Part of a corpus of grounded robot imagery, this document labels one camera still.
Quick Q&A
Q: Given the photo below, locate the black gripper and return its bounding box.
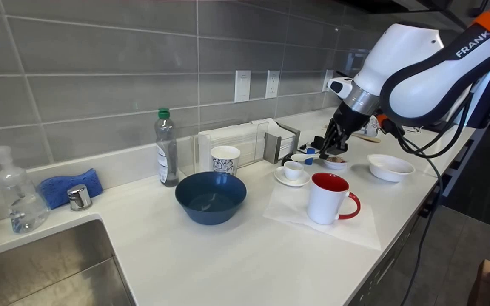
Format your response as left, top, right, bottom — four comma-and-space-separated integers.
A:
318, 101, 373, 162

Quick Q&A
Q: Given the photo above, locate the cream plastic spoon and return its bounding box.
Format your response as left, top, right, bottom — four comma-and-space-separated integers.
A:
288, 149, 324, 167

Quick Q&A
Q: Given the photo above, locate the large white bowl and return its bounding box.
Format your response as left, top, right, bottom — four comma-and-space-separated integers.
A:
366, 154, 417, 186

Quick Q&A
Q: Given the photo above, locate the blue bowl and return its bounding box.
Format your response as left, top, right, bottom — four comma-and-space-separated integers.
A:
174, 171, 250, 228

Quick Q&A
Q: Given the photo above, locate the small dish with packets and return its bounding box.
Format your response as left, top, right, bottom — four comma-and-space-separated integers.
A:
320, 154, 351, 174

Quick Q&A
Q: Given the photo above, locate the small white cup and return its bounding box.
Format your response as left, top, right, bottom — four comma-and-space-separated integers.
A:
283, 160, 307, 183

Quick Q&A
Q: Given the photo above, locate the white mug red inside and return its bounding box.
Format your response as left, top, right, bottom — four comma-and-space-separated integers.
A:
305, 172, 364, 228

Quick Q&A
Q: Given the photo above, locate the small white saucer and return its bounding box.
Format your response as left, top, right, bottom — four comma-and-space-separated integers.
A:
273, 166, 312, 189

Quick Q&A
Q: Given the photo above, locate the folded white napkin stack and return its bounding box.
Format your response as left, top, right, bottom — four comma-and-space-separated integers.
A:
250, 116, 300, 164

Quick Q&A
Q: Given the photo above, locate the metal napkin holder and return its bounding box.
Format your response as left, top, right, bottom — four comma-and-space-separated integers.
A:
262, 121, 303, 167

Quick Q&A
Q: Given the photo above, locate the white paper napkin sheet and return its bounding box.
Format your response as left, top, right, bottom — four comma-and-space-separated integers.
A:
262, 183, 385, 254

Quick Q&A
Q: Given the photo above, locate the patterned paper cup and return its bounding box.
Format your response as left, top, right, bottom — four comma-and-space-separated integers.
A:
210, 145, 244, 177

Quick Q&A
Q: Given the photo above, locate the clear bottle green cap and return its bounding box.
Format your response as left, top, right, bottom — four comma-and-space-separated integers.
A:
153, 108, 181, 189

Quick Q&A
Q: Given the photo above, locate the round metal knob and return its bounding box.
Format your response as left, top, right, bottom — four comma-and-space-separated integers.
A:
67, 183, 96, 213

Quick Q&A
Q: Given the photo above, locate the blue sponge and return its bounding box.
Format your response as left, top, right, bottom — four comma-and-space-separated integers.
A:
38, 167, 106, 211

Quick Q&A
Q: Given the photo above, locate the clear pump soap dispenser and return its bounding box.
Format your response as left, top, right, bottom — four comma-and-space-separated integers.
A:
0, 145, 53, 237

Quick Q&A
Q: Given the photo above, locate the stainless steel sink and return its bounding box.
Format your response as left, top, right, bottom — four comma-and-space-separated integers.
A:
0, 218, 140, 306

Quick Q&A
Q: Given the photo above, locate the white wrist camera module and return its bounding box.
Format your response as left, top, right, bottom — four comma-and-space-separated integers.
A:
327, 75, 356, 101

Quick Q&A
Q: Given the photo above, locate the white wall outlet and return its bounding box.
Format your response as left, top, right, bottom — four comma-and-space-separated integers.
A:
264, 69, 283, 101

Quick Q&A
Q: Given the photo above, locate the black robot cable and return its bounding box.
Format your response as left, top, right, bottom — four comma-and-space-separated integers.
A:
376, 91, 477, 162

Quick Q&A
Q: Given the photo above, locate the white wall switch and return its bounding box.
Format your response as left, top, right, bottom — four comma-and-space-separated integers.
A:
233, 69, 254, 104

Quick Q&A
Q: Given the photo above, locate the long dark power cable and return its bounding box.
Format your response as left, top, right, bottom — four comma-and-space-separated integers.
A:
398, 164, 446, 306

